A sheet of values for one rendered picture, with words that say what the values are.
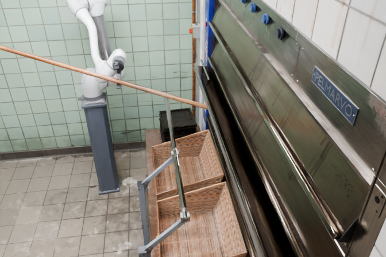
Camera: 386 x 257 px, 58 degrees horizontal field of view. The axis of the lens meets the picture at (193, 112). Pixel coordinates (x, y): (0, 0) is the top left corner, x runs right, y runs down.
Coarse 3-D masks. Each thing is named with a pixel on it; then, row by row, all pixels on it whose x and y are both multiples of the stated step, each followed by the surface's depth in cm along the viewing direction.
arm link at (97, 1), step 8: (88, 0) 262; (96, 0) 266; (104, 0) 271; (96, 8) 268; (104, 8) 274; (96, 16) 272; (96, 24) 275; (104, 24) 278; (104, 32) 279; (104, 40) 281; (104, 48) 284; (104, 56) 286
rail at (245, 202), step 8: (200, 80) 229; (208, 96) 211; (208, 104) 206; (216, 120) 189; (224, 144) 171; (232, 160) 161; (232, 168) 156; (240, 184) 147; (240, 192) 144; (248, 208) 136; (248, 216) 133; (256, 224) 129; (256, 232) 126; (256, 240) 125; (264, 248) 121; (264, 256) 118
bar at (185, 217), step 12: (168, 108) 248; (168, 120) 235; (144, 180) 215; (180, 180) 186; (144, 192) 217; (180, 192) 178; (144, 204) 223; (180, 204) 172; (144, 216) 229; (180, 216) 165; (144, 228) 235; (168, 228) 171; (144, 240) 241; (156, 240) 172; (144, 252) 174
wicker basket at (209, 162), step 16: (160, 144) 282; (176, 144) 285; (192, 144) 287; (208, 144) 276; (160, 160) 291; (192, 160) 290; (208, 160) 271; (192, 176) 274; (208, 176) 266; (160, 192) 259; (176, 192) 259
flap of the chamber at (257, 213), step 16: (224, 96) 219; (224, 112) 201; (224, 128) 187; (240, 144) 176; (240, 160) 165; (240, 176) 155; (256, 176) 156; (256, 192) 147; (256, 208) 139; (272, 208) 140; (272, 224) 133; (272, 240) 127; (288, 240) 128; (272, 256) 121; (288, 256) 121
